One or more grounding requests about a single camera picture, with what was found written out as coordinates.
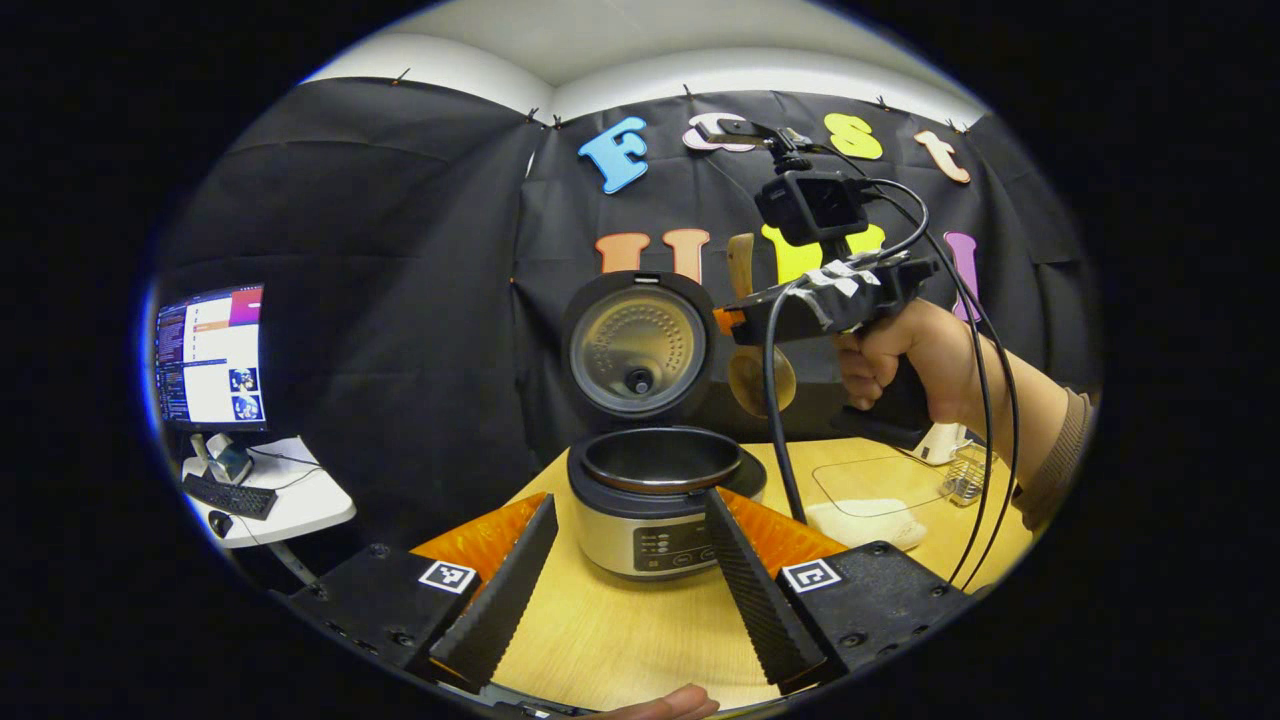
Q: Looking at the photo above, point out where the black silver rice cooker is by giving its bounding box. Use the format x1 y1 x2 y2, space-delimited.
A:
560 270 769 581

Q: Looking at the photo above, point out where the clear plastic container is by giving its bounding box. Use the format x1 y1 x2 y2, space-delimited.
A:
805 452 966 553

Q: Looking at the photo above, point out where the white side table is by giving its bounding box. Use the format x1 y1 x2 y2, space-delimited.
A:
180 437 358 549

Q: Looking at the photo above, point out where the grey desktop device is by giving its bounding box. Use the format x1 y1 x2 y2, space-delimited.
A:
190 432 254 487

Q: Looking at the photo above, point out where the wooden spoon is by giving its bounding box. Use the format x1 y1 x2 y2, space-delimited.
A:
725 232 799 419

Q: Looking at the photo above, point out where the black keyboard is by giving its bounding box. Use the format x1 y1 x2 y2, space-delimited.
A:
182 472 279 521

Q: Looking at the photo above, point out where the computer monitor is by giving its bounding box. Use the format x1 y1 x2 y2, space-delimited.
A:
153 284 269 433

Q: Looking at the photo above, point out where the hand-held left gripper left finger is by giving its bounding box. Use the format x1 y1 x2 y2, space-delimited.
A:
285 492 559 694

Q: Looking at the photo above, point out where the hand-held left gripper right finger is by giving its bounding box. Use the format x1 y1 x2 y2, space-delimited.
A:
704 487 971 696

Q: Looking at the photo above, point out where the wire chopstick holder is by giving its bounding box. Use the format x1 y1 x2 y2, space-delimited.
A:
940 445 996 508

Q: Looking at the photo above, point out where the white toaster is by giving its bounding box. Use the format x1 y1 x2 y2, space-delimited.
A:
915 420 971 467

